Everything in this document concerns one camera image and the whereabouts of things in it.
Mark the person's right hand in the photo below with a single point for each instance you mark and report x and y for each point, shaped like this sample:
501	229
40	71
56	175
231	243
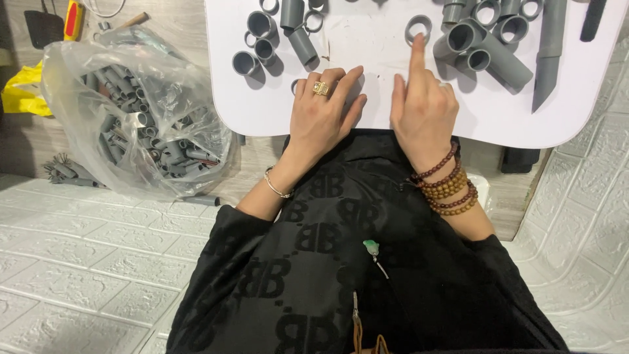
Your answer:
427	123

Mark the person's left hand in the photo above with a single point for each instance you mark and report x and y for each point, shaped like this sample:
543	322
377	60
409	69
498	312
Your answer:
319	120

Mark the short gray pipe stub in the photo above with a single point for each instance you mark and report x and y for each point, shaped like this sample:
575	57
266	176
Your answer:
294	86

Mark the gold bangle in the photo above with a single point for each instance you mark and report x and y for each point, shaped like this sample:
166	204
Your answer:
275	189

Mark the white plastic object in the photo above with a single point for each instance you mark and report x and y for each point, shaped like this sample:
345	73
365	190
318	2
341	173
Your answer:
482	194

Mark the black table leg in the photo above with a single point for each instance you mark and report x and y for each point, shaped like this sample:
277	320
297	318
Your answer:
520	160

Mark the wide gray pipe section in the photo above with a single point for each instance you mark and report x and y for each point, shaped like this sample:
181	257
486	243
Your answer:
506	61

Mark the cluster of gray pipe pieces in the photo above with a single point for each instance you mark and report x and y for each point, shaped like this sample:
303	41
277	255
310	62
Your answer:
511	29
261	24

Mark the green jade pendant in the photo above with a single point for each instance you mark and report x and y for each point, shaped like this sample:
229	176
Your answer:
371	247

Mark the long gray pipe angled tip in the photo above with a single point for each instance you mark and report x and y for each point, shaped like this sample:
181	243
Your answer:
549	54

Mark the gray pipe length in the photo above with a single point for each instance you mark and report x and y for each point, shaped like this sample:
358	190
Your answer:
201	200

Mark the black patterned jacket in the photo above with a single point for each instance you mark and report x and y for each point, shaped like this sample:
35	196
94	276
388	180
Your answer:
319	280

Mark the clear bag of pipe offcuts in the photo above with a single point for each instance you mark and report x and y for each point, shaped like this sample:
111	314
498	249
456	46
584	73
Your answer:
132	118

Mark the metal zipper pull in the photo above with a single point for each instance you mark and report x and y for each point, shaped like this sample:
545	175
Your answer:
355	305

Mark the small gray pipe clip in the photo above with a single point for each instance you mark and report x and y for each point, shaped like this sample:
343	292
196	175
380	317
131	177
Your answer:
103	26

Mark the frayed gray pipe bundle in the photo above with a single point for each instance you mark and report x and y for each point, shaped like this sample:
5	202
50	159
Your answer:
69	172

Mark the yellow red utility knife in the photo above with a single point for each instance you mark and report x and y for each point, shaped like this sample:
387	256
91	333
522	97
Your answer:
73	19

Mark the yellow plastic bag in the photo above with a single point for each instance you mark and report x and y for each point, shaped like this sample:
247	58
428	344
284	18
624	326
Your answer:
24	93

